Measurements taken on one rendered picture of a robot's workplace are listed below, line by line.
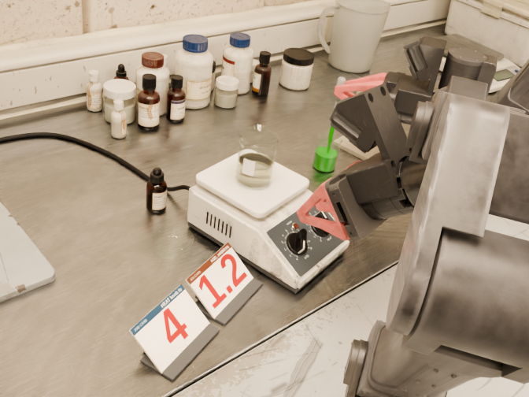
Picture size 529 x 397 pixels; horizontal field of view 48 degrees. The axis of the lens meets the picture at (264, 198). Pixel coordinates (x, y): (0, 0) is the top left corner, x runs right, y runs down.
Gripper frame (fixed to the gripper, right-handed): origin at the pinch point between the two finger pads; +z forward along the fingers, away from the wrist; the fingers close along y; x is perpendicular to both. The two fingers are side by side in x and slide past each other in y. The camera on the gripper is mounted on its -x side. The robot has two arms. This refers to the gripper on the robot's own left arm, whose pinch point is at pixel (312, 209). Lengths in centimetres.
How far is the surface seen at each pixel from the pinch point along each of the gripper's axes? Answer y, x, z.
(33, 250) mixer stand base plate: 20.2, -8.6, 28.7
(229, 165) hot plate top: -5.1, -7.9, 15.9
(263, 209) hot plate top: -0.4, -1.4, 8.3
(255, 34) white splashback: -52, -29, 42
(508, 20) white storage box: -113, -9, 13
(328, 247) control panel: -6.9, 7.5, 6.4
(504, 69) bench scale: -100, 2, 13
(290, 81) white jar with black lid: -49, -16, 36
